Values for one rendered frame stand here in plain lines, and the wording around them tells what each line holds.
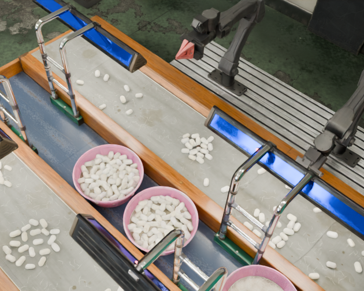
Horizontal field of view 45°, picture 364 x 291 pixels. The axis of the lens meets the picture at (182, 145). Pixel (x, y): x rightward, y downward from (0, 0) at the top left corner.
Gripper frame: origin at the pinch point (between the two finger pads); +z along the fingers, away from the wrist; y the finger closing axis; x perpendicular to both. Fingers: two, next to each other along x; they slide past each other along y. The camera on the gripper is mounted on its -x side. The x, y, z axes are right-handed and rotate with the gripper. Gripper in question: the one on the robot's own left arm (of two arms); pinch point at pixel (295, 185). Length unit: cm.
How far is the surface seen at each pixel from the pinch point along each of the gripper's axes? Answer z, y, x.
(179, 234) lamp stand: 24, -8, -53
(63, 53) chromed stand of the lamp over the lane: 9, -90, -35
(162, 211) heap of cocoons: 35.5, -30.5, -13.1
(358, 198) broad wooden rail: -8.6, 18.3, 19.3
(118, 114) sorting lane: 20, -77, -1
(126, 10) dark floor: -24, -211, 131
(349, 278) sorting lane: 14.6, 32.0, 3.5
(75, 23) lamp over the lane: -2, -101, -26
